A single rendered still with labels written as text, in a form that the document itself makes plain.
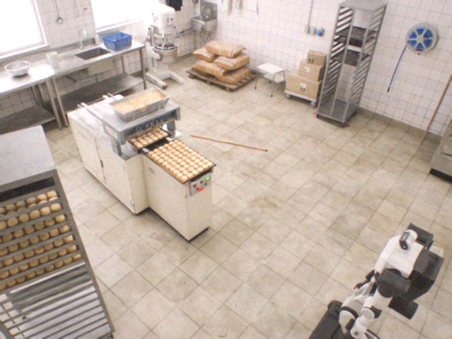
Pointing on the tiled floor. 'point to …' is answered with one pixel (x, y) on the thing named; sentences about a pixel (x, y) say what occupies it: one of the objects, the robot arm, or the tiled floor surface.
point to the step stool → (272, 74)
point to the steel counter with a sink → (42, 70)
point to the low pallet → (220, 81)
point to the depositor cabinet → (120, 173)
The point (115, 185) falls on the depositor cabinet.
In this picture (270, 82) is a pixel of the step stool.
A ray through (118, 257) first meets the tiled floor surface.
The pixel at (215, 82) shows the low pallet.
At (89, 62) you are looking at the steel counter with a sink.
